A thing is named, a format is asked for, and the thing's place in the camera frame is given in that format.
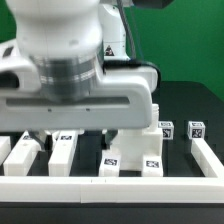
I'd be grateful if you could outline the white U-shaped obstacle fence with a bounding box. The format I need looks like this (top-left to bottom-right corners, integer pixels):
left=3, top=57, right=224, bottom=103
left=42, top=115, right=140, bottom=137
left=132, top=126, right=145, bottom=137
left=0, top=139, right=224, bottom=203

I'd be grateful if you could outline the white block at left edge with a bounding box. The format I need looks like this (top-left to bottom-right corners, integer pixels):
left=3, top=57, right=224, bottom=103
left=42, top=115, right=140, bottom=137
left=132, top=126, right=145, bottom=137
left=0, top=136, right=11, bottom=165

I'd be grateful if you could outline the white tagged cube nut far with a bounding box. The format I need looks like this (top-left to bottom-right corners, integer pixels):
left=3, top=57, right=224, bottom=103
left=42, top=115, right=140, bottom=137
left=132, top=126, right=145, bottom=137
left=187, top=121, right=206, bottom=139

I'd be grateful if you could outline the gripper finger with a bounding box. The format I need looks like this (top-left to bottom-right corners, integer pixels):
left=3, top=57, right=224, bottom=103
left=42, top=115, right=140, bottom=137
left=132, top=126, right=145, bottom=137
left=33, top=130, right=52, bottom=151
left=105, top=130, right=118, bottom=149

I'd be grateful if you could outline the white tagged cube nut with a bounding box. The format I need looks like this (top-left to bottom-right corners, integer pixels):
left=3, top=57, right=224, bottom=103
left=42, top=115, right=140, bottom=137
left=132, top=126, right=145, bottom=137
left=158, top=121, right=174, bottom=140
left=187, top=121, right=206, bottom=139

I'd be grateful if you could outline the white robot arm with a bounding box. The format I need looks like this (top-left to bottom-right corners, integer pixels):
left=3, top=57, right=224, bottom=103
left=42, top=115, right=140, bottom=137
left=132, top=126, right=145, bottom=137
left=0, top=0, right=173, bottom=134

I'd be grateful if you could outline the white chair back frame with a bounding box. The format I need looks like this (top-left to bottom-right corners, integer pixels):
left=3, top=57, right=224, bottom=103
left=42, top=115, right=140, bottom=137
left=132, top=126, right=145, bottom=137
left=3, top=130, right=80, bottom=177

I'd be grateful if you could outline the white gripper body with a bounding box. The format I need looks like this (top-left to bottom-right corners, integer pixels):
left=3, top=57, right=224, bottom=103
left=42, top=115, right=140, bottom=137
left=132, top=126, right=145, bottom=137
left=0, top=40, right=158, bottom=132

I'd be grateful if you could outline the white chair seat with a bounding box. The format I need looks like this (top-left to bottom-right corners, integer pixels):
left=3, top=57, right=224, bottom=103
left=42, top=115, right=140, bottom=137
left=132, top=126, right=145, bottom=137
left=111, top=104, right=163, bottom=171

